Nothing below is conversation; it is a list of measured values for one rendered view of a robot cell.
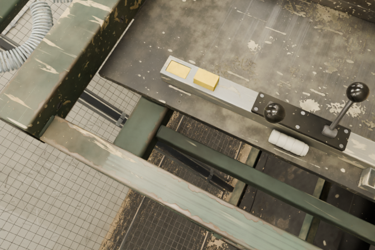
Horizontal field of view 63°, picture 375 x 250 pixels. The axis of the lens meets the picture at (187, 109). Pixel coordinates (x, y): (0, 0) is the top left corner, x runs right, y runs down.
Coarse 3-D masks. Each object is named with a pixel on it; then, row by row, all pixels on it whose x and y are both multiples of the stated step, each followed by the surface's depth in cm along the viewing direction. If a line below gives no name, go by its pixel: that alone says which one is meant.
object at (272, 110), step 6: (270, 102) 64; (270, 108) 53; (276, 108) 52; (282, 108) 53; (264, 114) 54; (270, 114) 53; (276, 114) 52; (282, 114) 53; (270, 120) 53; (276, 120) 53; (282, 120) 53
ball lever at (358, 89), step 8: (352, 88) 54; (360, 88) 53; (368, 88) 54; (352, 96) 54; (360, 96) 54; (368, 96) 54; (344, 112) 58; (336, 120) 59; (328, 128) 61; (328, 136) 61
